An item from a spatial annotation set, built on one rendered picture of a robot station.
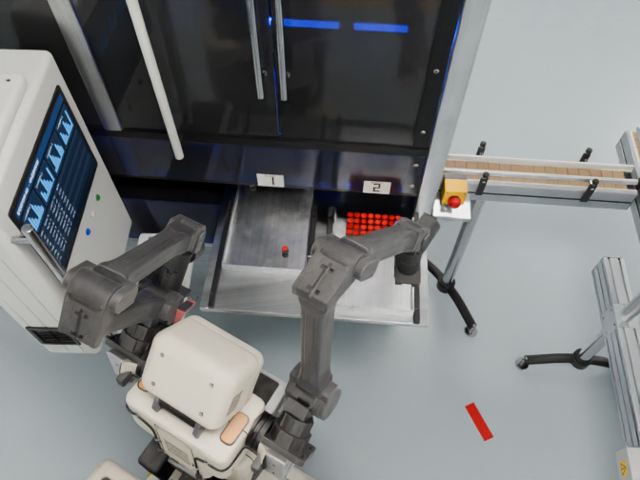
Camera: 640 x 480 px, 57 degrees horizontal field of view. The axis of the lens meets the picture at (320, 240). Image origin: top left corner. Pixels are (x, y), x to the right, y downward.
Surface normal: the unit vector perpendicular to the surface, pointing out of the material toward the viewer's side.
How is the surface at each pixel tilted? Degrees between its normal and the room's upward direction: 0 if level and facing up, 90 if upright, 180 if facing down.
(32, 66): 0
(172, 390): 48
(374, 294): 0
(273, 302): 0
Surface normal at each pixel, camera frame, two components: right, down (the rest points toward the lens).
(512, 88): 0.00, -0.54
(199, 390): -0.37, 0.18
